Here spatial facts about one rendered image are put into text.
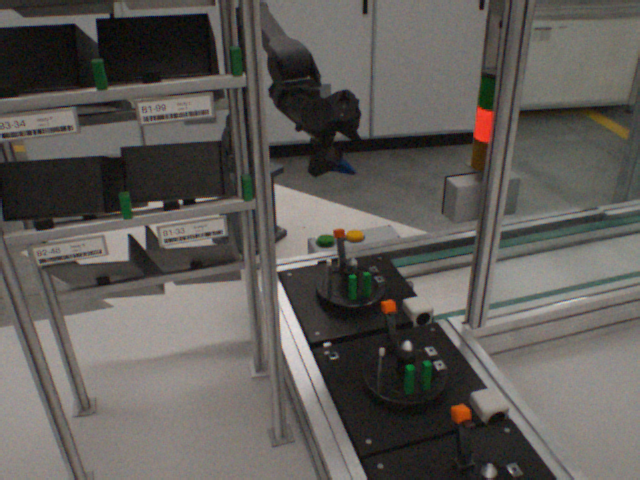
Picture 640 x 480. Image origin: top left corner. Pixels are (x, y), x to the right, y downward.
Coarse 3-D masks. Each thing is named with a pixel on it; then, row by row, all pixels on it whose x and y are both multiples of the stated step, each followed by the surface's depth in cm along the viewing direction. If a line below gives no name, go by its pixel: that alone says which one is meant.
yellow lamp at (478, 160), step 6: (474, 138) 94; (474, 144) 94; (480, 144) 93; (486, 144) 92; (474, 150) 94; (480, 150) 93; (486, 150) 92; (474, 156) 94; (480, 156) 93; (474, 162) 95; (480, 162) 94; (474, 168) 95; (480, 168) 94
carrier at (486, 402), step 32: (320, 352) 101; (352, 352) 101; (384, 352) 98; (416, 352) 98; (448, 352) 100; (352, 384) 94; (384, 384) 91; (416, 384) 91; (448, 384) 94; (480, 384) 94; (352, 416) 88; (384, 416) 88; (416, 416) 88; (448, 416) 88; (480, 416) 87; (384, 448) 83
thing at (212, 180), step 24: (168, 144) 76; (192, 144) 77; (216, 144) 77; (144, 168) 76; (168, 168) 77; (192, 168) 77; (216, 168) 77; (144, 192) 77; (168, 192) 77; (192, 192) 77; (216, 192) 78
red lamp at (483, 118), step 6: (480, 114) 91; (486, 114) 90; (480, 120) 91; (486, 120) 90; (480, 126) 91; (486, 126) 91; (480, 132) 92; (486, 132) 91; (480, 138) 92; (486, 138) 91
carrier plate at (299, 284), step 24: (336, 264) 125; (360, 264) 125; (384, 264) 125; (288, 288) 118; (312, 288) 117; (408, 288) 117; (312, 312) 111; (312, 336) 105; (336, 336) 105; (360, 336) 106
